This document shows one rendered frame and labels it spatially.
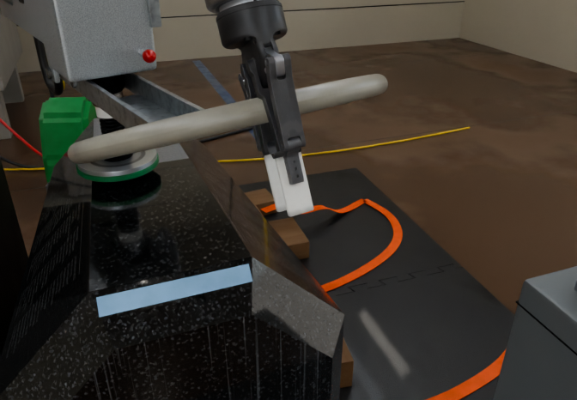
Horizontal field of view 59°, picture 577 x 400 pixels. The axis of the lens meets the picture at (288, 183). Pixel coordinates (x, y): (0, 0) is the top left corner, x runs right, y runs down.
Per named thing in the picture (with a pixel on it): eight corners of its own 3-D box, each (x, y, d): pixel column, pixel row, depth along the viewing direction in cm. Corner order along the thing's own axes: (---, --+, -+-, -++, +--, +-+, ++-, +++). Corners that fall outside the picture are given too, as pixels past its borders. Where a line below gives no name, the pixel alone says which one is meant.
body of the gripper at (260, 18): (290, -10, 53) (310, 78, 55) (268, 11, 61) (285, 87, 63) (222, 1, 51) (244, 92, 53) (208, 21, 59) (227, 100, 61)
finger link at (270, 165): (264, 155, 60) (263, 155, 61) (278, 212, 61) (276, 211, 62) (288, 149, 61) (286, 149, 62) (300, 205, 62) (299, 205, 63)
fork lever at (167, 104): (45, 80, 145) (42, 62, 143) (112, 69, 155) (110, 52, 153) (134, 152, 94) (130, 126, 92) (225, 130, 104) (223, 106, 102)
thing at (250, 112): (47, 170, 88) (42, 153, 87) (279, 115, 114) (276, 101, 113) (124, 158, 47) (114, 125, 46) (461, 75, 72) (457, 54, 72)
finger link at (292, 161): (291, 136, 56) (300, 136, 53) (301, 180, 57) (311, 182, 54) (278, 140, 56) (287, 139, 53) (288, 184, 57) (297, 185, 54)
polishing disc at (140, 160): (143, 140, 155) (142, 136, 154) (167, 165, 138) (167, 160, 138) (69, 154, 145) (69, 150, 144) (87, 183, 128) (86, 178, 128)
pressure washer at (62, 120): (63, 183, 316) (31, 40, 277) (120, 181, 318) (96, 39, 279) (42, 211, 285) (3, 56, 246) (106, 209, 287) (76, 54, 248)
